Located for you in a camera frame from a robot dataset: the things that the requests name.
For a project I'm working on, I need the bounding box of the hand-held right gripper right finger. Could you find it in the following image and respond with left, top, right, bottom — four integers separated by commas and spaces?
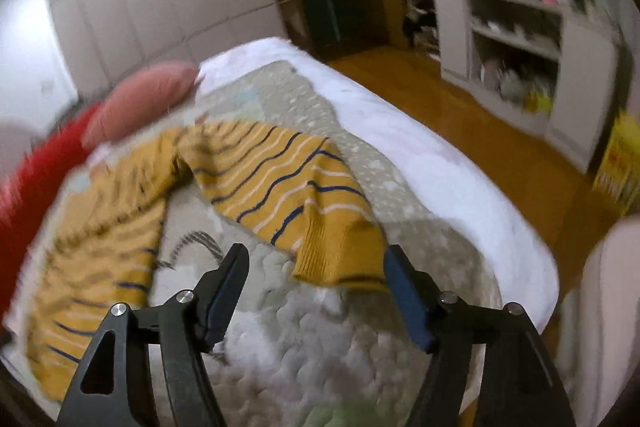
384, 244, 579, 427

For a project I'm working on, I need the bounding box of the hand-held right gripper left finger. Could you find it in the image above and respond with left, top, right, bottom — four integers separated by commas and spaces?
56, 243, 250, 427

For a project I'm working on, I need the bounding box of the yellow striped knit sweater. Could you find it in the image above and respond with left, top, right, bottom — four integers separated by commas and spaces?
24, 119, 391, 400

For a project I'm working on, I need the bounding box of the patterned quilted blanket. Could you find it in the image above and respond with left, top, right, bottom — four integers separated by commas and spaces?
2, 59, 503, 427

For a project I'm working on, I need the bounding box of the white bed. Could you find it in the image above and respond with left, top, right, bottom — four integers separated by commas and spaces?
197, 37, 560, 343

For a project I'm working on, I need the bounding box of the pink pillow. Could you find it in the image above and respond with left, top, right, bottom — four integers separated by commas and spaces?
82, 61, 201, 148

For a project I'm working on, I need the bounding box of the red blanket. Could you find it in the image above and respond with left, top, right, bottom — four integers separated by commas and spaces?
0, 103, 106, 323

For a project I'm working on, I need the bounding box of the yellow box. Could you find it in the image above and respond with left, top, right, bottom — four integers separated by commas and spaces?
592, 109, 640, 215

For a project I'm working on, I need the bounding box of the white shelf unit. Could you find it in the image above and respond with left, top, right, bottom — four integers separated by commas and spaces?
432, 0, 623, 175

